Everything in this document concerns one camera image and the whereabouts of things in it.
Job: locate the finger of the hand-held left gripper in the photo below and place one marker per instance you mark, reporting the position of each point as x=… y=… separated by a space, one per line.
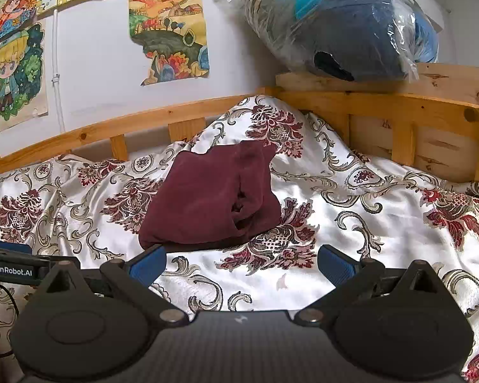
x=16 y=247

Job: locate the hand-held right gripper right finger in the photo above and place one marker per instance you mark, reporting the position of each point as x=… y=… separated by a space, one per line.
x=337 y=265

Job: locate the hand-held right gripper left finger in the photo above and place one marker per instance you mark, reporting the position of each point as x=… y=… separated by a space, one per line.
x=147 y=265

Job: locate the maroon long-sleeve top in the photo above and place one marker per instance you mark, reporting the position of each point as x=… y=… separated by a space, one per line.
x=207 y=199

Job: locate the floral satin blanket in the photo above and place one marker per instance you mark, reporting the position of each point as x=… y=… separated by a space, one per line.
x=363 y=215

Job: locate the blond cartoon character poster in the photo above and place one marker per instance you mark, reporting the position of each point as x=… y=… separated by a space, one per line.
x=18 y=75

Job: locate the colourful landscape poster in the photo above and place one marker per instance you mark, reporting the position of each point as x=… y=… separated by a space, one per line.
x=171 y=36

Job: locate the orange-haired character poster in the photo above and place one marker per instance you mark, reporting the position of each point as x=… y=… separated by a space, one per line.
x=8 y=16

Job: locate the plastic-wrapped blue plush bundle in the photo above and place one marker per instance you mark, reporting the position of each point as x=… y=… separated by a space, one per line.
x=351 y=24

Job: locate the wooden bed frame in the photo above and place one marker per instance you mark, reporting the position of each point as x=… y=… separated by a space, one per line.
x=383 y=107

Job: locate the white wall pipe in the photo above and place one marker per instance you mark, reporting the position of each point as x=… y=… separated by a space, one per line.
x=57 y=68

